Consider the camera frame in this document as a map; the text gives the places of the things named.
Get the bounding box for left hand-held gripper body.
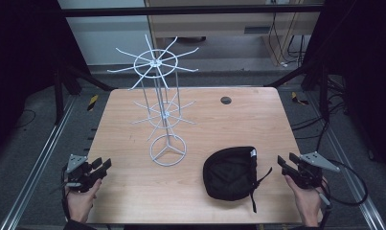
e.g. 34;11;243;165
65;153;101;194

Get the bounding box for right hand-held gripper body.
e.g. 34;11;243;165
282;151;341;190

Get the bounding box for black zippered pouch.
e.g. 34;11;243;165
202;146;273;214

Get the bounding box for white wire display rack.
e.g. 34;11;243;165
106;34;200;168

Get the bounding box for person's left hand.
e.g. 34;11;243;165
64;177;103;224

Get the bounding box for person's right hand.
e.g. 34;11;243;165
284;173;329;228

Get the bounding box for yellow black striped tape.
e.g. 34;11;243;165
290;91;310;106
86;94;100;112

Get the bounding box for black metal stand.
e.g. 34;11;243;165
52;61;116;127
262;62;331;123

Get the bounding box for white cabinet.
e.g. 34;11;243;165
57;0;155;67

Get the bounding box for dark curtain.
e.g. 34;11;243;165
300;0;386;178
0;0;91;161

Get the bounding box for light wooden desk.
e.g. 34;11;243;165
145;0;326;67

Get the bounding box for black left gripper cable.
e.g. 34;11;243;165
59;164;72;222

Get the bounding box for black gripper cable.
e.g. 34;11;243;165
59;164;72;222
314;158;370;230

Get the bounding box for aluminium floor rail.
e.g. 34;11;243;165
307;90;386;230
0;95;79;230

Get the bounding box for black floor cables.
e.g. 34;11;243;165
290;76;352;152

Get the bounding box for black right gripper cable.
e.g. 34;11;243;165
314;158;370;230

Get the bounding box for thin black floor cable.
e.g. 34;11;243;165
13;108;37;129

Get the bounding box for hanging black cables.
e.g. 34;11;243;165
267;11;307;68

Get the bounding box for black horizontal frame bar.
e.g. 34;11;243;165
59;4;325;18

